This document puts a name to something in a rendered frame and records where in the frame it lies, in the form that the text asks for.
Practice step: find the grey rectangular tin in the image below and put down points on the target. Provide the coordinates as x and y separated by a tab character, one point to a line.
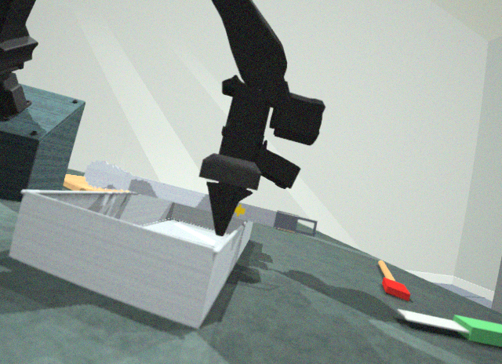
159	256

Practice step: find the light wooden board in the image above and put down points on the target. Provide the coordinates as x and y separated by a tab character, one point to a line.
77	183

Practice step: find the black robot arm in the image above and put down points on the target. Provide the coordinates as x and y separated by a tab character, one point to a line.
259	56

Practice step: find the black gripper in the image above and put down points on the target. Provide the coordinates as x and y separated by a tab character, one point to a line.
235	169

